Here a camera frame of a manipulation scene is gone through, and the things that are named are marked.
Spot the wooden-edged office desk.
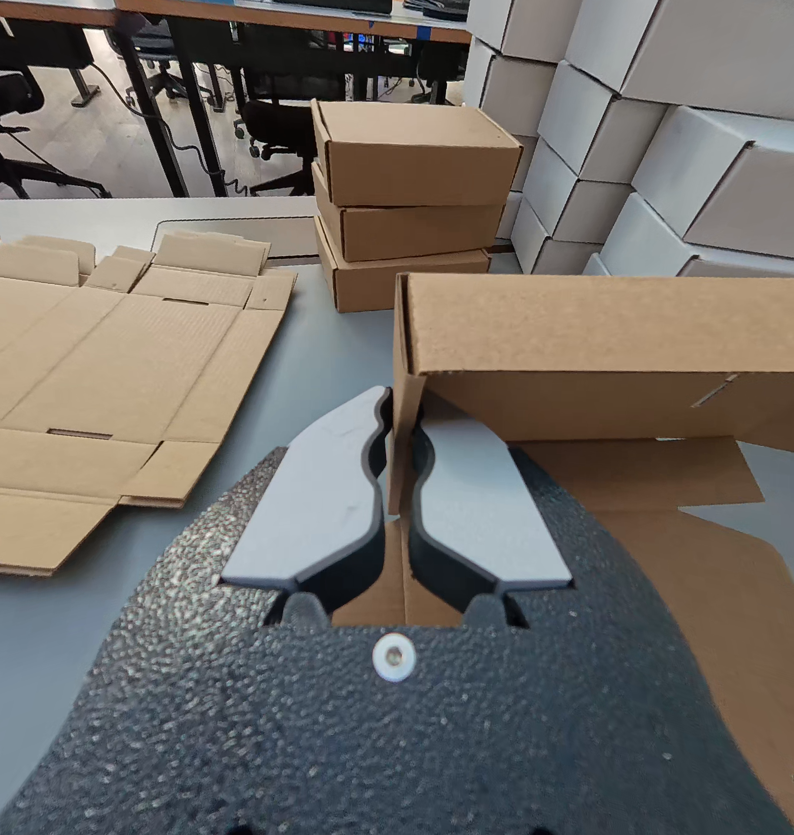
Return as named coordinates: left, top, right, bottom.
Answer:
left=115, top=0, right=474, bottom=198
left=0, top=0, right=119, bottom=109

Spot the black office chair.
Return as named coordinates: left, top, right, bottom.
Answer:
left=0, top=67, right=113, bottom=200
left=230, top=97, right=321, bottom=198

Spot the stack of flat cardboard sheets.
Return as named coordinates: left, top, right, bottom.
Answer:
left=0, top=230, right=299, bottom=578

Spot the grey table cable hatch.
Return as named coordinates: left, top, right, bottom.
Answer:
left=150, top=217, right=320, bottom=266

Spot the long black bar device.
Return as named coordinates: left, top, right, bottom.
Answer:
left=290, top=0, right=394, bottom=15

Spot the small folded brown cardboard box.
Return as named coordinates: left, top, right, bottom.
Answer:
left=311, top=162, right=506, bottom=264
left=310, top=98, right=524, bottom=208
left=315, top=215, right=493, bottom=314

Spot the stack of white cardboard boxes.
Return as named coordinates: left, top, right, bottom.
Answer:
left=461, top=0, right=794, bottom=279

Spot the black coiled cable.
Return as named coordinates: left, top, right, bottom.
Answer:
left=86, top=60, right=250, bottom=198

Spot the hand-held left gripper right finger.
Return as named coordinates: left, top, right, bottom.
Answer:
left=407, top=416, right=575, bottom=615

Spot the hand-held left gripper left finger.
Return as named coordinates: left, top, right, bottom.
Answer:
left=220, top=385, right=396, bottom=615

